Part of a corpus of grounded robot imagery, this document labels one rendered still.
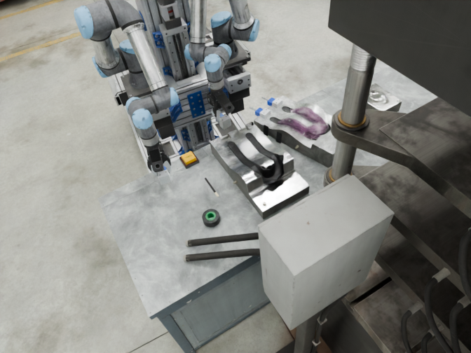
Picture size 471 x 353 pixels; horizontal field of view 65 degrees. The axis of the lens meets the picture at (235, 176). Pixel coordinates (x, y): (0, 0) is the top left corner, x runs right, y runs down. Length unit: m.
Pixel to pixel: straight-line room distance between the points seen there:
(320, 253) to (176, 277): 0.88
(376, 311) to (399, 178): 0.56
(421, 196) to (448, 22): 0.68
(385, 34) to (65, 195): 2.82
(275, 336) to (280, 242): 1.48
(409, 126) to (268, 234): 0.47
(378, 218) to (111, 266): 2.08
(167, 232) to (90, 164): 1.73
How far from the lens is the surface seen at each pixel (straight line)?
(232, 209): 1.77
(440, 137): 1.08
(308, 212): 0.95
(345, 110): 1.03
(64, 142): 3.70
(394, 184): 1.27
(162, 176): 1.75
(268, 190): 1.75
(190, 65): 2.28
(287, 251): 0.89
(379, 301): 1.62
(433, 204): 1.26
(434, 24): 0.72
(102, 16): 1.67
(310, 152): 1.92
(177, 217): 1.79
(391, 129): 1.07
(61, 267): 2.89
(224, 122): 1.94
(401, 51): 0.78
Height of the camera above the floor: 2.26
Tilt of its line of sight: 51 degrees down
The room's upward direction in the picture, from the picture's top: 9 degrees counter-clockwise
